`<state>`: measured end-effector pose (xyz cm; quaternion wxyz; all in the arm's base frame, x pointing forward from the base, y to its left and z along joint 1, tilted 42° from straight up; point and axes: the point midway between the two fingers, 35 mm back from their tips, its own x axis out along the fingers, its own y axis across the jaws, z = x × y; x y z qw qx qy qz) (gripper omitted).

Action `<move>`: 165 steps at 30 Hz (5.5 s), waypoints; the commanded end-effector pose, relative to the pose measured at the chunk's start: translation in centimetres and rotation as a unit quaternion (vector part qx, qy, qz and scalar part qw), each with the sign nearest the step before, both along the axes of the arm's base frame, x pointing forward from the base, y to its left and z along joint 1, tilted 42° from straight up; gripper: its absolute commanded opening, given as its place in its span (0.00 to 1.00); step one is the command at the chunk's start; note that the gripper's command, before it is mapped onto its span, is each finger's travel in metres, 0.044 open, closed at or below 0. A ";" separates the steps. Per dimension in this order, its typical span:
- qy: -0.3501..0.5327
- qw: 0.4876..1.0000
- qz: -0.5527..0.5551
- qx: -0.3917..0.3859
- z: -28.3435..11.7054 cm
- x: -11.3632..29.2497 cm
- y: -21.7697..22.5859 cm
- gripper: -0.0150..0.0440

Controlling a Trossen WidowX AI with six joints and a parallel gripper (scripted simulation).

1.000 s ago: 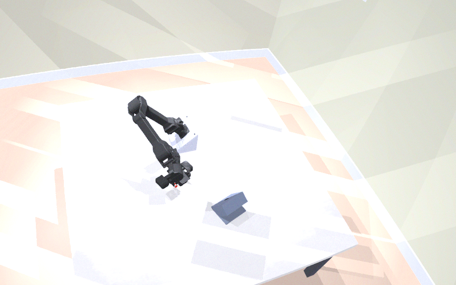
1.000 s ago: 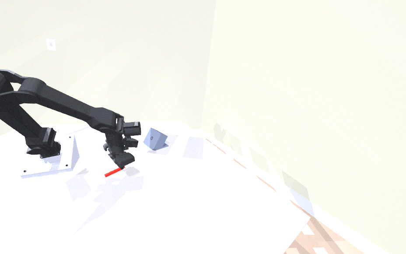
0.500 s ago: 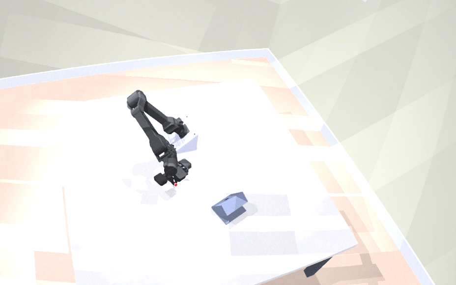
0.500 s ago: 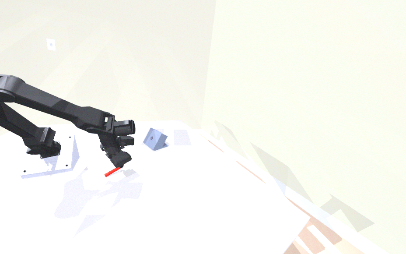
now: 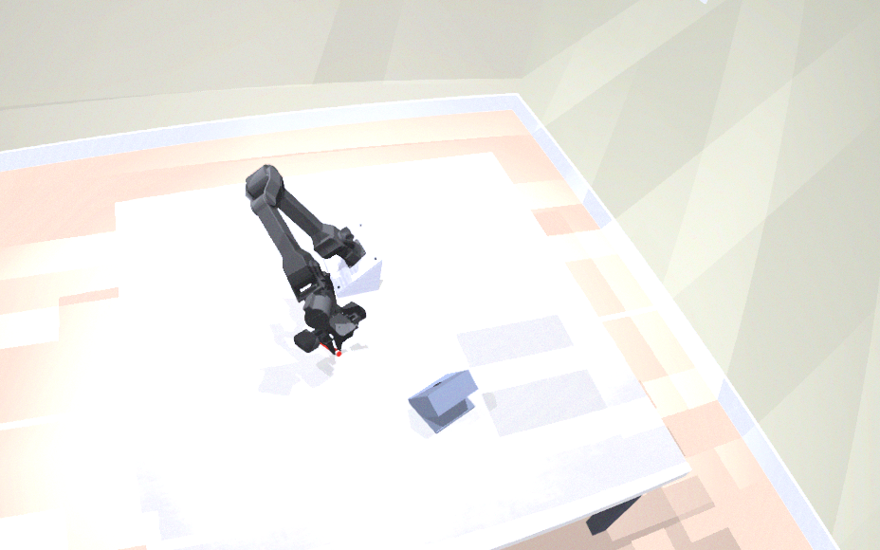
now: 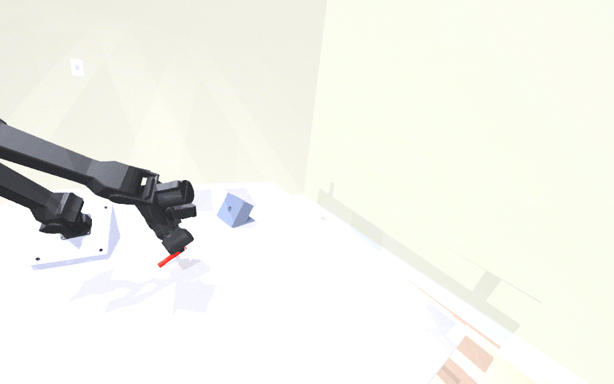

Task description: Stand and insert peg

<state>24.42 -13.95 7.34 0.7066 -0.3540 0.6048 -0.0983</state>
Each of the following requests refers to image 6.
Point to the red peg with white band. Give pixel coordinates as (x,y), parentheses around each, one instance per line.
(167,259)

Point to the light blue square panel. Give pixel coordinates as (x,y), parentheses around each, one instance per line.
(235,211)

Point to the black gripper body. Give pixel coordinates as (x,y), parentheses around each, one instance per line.
(163,223)

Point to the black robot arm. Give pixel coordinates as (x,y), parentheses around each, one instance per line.
(60,213)

